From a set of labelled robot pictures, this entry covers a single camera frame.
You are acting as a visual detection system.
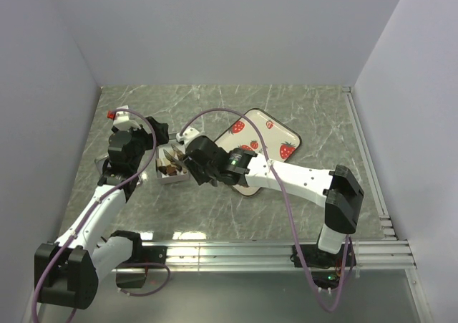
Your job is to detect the silver metal tongs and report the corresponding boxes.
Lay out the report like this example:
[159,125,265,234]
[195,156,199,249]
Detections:
[163,144,185,168]

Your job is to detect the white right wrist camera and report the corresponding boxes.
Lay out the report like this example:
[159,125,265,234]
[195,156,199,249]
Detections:
[175,127,201,147]

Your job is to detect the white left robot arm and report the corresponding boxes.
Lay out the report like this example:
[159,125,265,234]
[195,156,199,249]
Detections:
[32,109,169,309]

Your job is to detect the white strawberry square plate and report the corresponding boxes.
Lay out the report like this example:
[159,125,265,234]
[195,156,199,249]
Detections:
[205,107,302,198]

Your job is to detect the silver metal tin box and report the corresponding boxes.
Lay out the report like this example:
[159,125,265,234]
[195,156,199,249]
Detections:
[155,134,190,185]

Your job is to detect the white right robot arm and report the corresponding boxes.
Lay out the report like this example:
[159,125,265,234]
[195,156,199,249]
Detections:
[177,133,364,265]

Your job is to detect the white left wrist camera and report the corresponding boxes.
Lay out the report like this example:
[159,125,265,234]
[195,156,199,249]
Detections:
[107,105,142,133]

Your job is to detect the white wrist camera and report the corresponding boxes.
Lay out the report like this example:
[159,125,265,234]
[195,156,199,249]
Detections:
[107,105,142,133]
[175,127,201,147]

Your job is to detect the brown round chocolate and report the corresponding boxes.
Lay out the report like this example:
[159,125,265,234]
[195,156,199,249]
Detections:
[167,168,177,176]

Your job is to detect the aluminium rail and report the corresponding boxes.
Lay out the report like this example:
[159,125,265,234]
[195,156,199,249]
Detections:
[341,87,398,241]
[144,240,416,272]

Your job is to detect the aluminium right side rail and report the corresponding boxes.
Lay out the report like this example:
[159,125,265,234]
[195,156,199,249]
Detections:
[341,87,398,241]

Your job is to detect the aluminium front rail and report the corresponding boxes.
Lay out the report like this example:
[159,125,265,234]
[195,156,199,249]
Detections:
[144,240,416,272]

